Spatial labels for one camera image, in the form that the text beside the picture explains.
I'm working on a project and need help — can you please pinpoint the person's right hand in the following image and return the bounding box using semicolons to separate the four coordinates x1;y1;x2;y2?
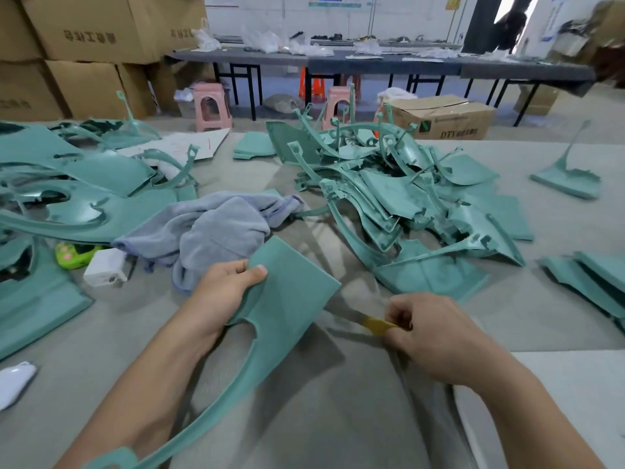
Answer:
383;292;521;393

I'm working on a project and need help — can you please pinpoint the person's left hand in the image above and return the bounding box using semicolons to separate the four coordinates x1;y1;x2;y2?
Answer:
178;259;269;354

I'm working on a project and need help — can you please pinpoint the grey-blue wiping cloth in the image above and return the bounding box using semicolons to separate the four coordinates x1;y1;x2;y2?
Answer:
112;190;305;295

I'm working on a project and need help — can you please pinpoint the yellow-handled deburring knife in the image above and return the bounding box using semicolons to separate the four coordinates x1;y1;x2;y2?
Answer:
325;307;400;337

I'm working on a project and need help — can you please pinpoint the single green plastic part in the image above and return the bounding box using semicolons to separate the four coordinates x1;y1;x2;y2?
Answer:
83;236;343;469

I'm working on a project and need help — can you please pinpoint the pile of green plastic parts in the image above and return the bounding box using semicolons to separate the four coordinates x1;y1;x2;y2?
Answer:
0;89;625;363

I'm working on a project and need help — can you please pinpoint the brown cardboard box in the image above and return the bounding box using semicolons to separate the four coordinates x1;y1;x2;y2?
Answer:
378;94;497;141

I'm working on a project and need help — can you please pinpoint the stack of brown cardboard boxes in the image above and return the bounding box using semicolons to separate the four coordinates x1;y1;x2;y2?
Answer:
0;0;208;123

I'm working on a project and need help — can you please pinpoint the person's right forearm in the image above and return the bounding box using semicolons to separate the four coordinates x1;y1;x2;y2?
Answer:
473;361;609;469

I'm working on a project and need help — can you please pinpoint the person's left forearm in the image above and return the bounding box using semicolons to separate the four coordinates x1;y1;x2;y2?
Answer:
53;322;221;469

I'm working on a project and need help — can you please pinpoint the white power adapter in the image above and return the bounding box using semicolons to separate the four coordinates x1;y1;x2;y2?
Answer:
83;247;134;289

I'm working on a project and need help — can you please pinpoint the green and yellow gadget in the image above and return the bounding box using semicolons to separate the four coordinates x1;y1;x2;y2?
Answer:
55;241;101;270

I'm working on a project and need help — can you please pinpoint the white foam sheet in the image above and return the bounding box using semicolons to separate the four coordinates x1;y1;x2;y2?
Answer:
453;348;625;469

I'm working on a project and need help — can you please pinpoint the white paper sheet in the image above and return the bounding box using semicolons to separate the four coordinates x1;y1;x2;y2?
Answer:
117;128;232;182

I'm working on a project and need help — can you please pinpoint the pink plastic stool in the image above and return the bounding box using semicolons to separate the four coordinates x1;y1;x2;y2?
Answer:
321;85;355;132
191;81;234;134

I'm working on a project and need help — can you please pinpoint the white oval plastic piece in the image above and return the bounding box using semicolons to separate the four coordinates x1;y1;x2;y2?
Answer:
0;360;39;412

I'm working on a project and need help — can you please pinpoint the orange object under table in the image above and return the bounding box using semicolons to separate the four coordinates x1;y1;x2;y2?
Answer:
299;67;326;104

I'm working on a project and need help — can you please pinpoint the heap of clear plastic bags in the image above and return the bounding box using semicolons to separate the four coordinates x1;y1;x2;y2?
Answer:
191;28;334;57

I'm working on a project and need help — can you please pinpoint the long grey work table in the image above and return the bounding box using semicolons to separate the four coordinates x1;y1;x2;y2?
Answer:
168;46;597;129

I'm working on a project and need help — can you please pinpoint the dark door with window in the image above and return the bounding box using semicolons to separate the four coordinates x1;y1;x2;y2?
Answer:
461;0;521;55

